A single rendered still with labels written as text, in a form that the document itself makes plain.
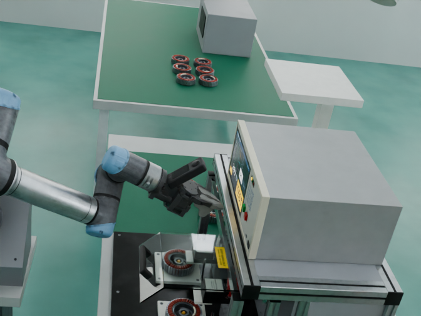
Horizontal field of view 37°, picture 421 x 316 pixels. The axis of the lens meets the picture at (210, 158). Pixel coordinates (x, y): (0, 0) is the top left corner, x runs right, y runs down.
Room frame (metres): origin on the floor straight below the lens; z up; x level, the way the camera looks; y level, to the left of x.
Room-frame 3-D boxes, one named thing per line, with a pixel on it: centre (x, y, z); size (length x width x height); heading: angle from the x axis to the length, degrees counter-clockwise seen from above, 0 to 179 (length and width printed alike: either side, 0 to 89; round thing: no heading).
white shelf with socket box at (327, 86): (2.59, -0.37, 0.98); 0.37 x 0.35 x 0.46; 11
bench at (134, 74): (3.96, 0.28, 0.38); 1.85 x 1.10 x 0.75; 11
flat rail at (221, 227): (1.61, -0.08, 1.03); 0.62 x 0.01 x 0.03; 11
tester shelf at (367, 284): (1.65, -0.29, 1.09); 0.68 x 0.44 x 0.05; 11
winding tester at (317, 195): (1.64, -0.30, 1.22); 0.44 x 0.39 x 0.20; 11
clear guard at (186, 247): (1.41, -0.02, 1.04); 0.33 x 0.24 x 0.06; 101
